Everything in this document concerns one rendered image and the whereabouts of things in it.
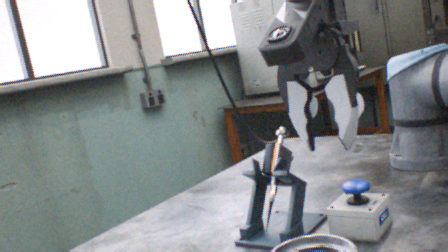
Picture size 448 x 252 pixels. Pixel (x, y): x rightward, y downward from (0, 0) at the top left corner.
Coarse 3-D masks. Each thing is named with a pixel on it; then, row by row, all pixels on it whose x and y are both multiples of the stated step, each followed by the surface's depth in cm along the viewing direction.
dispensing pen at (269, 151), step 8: (280, 128) 71; (280, 136) 70; (272, 144) 68; (272, 152) 68; (264, 160) 68; (272, 160) 67; (264, 168) 68; (272, 176) 68; (272, 184) 67; (272, 192) 67; (272, 200) 67
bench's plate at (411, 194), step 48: (288, 144) 129; (336, 144) 118; (384, 144) 109; (192, 192) 100; (240, 192) 93; (288, 192) 87; (336, 192) 82; (384, 192) 77; (432, 192) 73; (96, 240) 81; (144, 240) 76; (192, 240) 72; (384, 240) 59; (432, 240) 57
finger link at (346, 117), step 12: (336, 84) 50; (336, 96) 50; (348, 96) 49; (360, 96) 54; (336, 108) 51; (348, 108) 50; (360, 108) 53; (336, 120) 51; (348, 120) 50; (348, 132) 51; (348, 144) 51
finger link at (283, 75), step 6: (282, 66) 54; (282, 72) 54; (288, 72) 53; (282, 78) 54; (288, 78) 53; (294, 78) 53; (282, 84) 54; (282, 90) 54; (282, 96) 55; (288, 108) 54
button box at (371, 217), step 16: (336, 208) 62; (352, 208) 61; (368, 208) 60; (384, 208) 62; (336, 224) 62; (352, 224) 61; (368, 224) 59; (384, 224) 61; (352, 240) 61; (368, 240) 60
